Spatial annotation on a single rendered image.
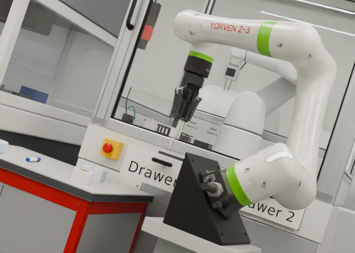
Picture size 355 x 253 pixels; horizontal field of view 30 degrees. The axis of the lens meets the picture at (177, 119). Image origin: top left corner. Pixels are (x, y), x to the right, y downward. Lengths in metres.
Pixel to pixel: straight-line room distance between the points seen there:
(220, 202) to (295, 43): 0.53
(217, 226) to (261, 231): 0.70
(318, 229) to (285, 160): 0.69
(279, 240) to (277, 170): 0.70
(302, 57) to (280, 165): 0.37
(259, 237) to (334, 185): 0.34
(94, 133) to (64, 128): 0.59
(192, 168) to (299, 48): 0.49
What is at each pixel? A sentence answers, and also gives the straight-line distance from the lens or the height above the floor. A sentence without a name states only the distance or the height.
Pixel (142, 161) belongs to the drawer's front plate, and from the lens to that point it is 2.27.
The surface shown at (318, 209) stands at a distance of 2.48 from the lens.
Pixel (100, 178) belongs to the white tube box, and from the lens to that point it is 2.38.
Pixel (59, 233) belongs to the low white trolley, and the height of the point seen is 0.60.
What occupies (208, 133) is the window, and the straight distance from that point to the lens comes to 2.58.
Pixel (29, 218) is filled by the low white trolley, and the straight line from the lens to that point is 2.15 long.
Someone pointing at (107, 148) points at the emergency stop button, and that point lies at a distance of 2.61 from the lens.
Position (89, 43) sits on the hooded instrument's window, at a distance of 3.31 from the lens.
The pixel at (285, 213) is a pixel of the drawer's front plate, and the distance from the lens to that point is 2.48.
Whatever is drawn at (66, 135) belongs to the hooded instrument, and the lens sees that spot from 3.34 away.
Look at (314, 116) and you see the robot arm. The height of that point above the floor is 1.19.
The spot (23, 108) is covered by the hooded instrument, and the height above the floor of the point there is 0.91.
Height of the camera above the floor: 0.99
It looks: 2 degrees up
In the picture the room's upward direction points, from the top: 18 degrees clockwise
